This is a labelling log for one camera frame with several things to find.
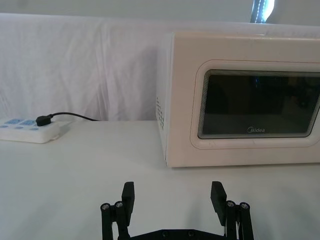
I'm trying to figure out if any white curtain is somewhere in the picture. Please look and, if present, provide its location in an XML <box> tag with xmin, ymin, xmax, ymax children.
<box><xmin>0</xmin><ymin>0</ymin><xmax>320</xmax><ymax>123</ymax></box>

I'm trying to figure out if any white power strip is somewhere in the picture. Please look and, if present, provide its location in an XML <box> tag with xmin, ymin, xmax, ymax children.
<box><xmin>0</xmin><ymin>117</ymin><xmax>61</xmax><ymax>145</ymax></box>

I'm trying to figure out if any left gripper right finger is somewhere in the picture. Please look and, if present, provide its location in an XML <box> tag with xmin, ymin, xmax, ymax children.
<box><xmin>211</xmin><ymin>180</ymin><xmax>251</xmax><ymax>240</ymax></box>

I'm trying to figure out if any cream microwave oven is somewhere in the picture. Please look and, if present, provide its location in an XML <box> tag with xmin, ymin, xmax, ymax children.
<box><xmin>154</xmin><ymin>31</ymin><xmax>320</xmax><ymax>169</ymax></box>

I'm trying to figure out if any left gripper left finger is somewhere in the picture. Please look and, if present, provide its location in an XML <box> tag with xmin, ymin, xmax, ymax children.
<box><xmin>99</xmin><ymin>181</ymin><xmax>136</xmax><ymax>240</ymax></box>

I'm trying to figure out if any black plug with cable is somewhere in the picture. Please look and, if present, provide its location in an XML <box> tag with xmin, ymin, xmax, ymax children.
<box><xmin>35</xmin><ymin>112</ymin><xmax>101</xmax><ymax>127</ymax></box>

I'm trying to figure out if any white table cloth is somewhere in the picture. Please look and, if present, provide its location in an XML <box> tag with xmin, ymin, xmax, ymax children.
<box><xmin>0</xmin><ymin>119</ymin><xmax>320</xmax><ymax>240</ymax></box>

